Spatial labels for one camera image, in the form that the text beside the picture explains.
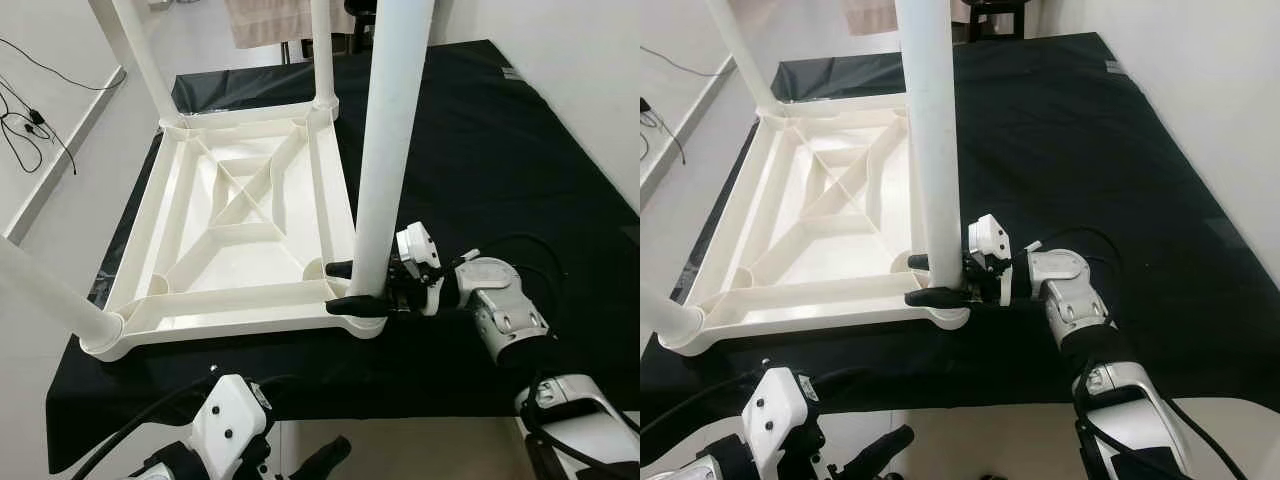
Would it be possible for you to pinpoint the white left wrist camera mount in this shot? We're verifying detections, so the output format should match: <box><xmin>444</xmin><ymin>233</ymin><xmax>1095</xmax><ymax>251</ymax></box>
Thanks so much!
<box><xmin>188</xmin><ymin>375</ymin><xmax>273</xmax><ymax>480</ymax></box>
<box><xmin>740</xmin><ymin>368</ymin><xmax>826</xmax><ymax>480</ymax></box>

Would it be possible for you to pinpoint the black wall cable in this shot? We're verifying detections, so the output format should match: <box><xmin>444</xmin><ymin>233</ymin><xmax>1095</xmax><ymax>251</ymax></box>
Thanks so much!
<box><xmin>640</xmin><ymin>95</ymin><xmax>689</xmax><ymax>166</ymax></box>
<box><xmin>0</xmin><ymin>80</ymin><xmax>79</xmax><ymax>176</ymax></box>
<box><xmin>0</xmin><ymin>38</ymin><xmax>126</xmax><ymax>93</ymax></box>
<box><xmin>665</xmin><ymin>45</ymin><xmax>736</xmax><ymax>81</ymax></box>

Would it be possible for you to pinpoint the white plastic table top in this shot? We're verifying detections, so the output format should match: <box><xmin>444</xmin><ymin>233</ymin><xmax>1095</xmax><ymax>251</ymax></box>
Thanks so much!
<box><xmin>80</xmin><ymin>98</ymin><xmax>389</xmax><ymax>363</ymax></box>
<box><xmin>658</xmin><ymin>95</ymin><xmax>971</xmax><ymax>356</ymax></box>

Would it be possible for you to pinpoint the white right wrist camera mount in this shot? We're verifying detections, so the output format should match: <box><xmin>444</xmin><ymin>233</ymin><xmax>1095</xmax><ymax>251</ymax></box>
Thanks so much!
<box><xmin>965</xmin><ymin>213</ymin><xmax>1016</xmax><ymax>306</ymax></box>
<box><xmin>395</xmin><ymin>222</ymin><xmax>446</xmax><ymax>316</ymax></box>

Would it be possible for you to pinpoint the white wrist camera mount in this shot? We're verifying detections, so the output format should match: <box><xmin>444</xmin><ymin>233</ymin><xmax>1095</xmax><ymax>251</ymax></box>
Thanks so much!
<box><xmin>188</xmin><ymin>375</ymin><xmax>273</xmax><ymax>480</ymax></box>
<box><xmin>740</xmin><ymin>368</ymin><xmax>826</xmax><ymax>480</ymax></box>
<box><xmin>395</xmin><ymin>222</ymin><xmax>446</xmax><ymax>316</ymax></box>
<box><xmin>965</xmin><ymin>213</ymin><xmax>1016</xmax><ymax>306</ymax></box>

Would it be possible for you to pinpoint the clear plastic bag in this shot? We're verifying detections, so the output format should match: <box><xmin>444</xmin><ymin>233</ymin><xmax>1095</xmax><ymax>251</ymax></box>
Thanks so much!
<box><xmin>778</xmin><ymin>55</ymin><xmax>906</xmax><ymax>101</ymax></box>
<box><xmin>172</xmin><ymin>65</ymin><xmax>321</xmax><ymax>113</ymax></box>

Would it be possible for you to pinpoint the beige cloth covered table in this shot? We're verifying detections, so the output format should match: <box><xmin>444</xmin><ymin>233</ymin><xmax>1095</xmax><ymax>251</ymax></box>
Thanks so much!
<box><xmin>225</xmin><ymin>0</ymin><xmax>313</xmax><ymax>49</ymax></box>
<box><xmin>845</xmin><ymin>0</ymin><xmax>901</xmax><ymax>36</ymax></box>

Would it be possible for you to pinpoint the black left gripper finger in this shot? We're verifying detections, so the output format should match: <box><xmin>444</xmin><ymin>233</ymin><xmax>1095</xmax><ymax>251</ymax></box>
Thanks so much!
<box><xmin>295</xmin><ymin>435</ymin><xmax>353</xmax><ymax>480</ymax></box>
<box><xmin>848</xmin><ymin>424</ymin><xmax>916</xmax><ymax>480</ymax></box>

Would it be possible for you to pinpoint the black tablecloth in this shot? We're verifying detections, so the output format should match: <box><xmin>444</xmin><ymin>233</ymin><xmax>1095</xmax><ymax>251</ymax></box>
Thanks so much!
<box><xmin>45</xmin><ymin>40</ymin><xmax>641</xmax><ymax>476</ymax></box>
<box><xmin>640</xmin><ymin>32</ymin><xmax>1280</xmax><ymax>411</ymax></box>

